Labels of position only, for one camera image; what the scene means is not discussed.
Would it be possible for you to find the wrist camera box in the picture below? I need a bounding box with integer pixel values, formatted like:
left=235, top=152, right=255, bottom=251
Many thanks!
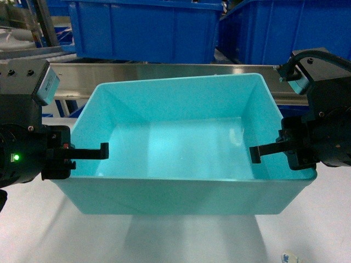
left=275, top=48, right=350, bottom=95
left=1, top=59, right=60, bottom=106

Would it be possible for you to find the teal plastic bin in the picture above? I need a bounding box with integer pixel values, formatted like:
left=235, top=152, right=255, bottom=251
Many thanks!
left=56, top=73, right=317, bottom=215

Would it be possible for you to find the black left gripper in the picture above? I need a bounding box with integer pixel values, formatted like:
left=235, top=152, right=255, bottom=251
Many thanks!
left=41, top=125, right=109, bottom=180

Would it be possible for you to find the stainless steel shelf rail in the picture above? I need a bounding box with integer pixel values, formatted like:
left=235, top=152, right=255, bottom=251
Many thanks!
left=49, top=62, right=308, bottom=105

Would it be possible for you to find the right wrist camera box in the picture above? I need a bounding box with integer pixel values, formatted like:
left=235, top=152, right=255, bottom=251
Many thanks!
left=275, top=48, right=350, bottom=95

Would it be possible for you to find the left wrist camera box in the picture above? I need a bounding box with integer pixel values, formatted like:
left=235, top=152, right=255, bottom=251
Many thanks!
left=1, top=59, right=60, bottom=106

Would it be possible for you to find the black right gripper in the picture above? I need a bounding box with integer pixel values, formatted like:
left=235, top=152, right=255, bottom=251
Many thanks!
left=249, top=116, right=317, bottom=170

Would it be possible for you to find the blue bin upper left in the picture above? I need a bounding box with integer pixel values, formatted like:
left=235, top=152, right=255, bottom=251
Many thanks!
left=67, top=1, right=223, bottom=64

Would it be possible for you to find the blue bin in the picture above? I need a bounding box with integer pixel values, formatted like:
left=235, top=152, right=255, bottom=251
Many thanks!
left=67, top=1, right=223, bottom=64
left=217, top=1, right=350, bottom=65

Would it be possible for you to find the blue bin upper right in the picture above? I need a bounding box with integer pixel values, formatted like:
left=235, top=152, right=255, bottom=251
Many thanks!
left=217, top=1, right=350, bottom=65

